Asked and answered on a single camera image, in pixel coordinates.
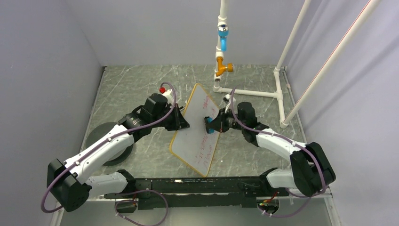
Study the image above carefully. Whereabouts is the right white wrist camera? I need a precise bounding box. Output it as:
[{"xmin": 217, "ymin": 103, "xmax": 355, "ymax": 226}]
[{"xmin": 223, "ymin": 94, "xmax": 232, "ymax": 109}]

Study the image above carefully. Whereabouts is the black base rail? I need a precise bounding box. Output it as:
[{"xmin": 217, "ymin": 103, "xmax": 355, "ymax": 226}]
[{"xmin": 104, "ymin": 176, "xmax": 288, "ymax": 210}]

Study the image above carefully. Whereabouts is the blue pipe valve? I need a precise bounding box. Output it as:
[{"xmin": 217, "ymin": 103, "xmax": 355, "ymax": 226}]
[{"xmin": 217, "ymin": 22, "xmax": 229, "ymax": 52}]

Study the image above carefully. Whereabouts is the aluminium frame rail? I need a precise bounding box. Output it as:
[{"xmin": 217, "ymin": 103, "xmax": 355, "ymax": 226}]
[{"xmin": 49, "ymin": 179, "xmax": 333, "ymax": 202}]

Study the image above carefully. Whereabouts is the yellow framed whiteboard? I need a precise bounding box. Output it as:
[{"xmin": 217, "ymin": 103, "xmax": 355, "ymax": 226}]
[{"xmin": 169, "ymin": 83, "xmax": 220, "ymax": 177}]

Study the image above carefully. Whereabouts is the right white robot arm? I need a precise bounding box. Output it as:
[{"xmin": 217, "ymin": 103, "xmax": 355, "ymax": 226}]
[{"xmin": 204, "ymin": 102, "xmax": 336, "ymax": 197}]

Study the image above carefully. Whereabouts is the white pvc pipe frame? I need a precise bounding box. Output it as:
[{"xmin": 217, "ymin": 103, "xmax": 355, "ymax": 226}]
[{"xmin": 213, "ymin": 0, "xmax": 383, "ymax": 129}]

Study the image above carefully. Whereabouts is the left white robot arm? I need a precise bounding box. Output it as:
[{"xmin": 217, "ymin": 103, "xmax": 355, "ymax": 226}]
[{"xmin": 45, "ymin": 89, "xmax": 190, "ymax": 212}]

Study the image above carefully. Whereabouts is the orange faucet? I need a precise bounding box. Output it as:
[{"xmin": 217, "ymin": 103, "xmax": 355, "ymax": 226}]
[{"xmin": 215, "ymin": 56, "xmax": 234, "ymax": 77}]

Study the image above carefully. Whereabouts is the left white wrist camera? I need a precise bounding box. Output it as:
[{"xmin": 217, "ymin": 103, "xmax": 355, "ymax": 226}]
[{"xmin": 159, "ymin": 87, "xmax": 174, "ymax": 104}]

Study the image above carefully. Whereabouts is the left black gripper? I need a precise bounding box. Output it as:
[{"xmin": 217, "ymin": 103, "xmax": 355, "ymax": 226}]
[{"xmin": 152, "ymin": 103, "xmax": 190, "ymax": 131}]

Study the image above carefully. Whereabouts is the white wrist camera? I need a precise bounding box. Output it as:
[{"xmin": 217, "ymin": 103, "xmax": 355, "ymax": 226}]
[
  {"xmin": 223, "ymin": 94, "xmax": 232, "ymax": 109},
  {"xmin": 159, "ymin": 87, "xmax": 174, "ymax": 104}
]

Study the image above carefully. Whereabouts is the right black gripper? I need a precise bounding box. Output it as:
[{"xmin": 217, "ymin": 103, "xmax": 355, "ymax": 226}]
[{"xmin": 207, "ymin": 107, "xmax": 246, "ymax": 133}]

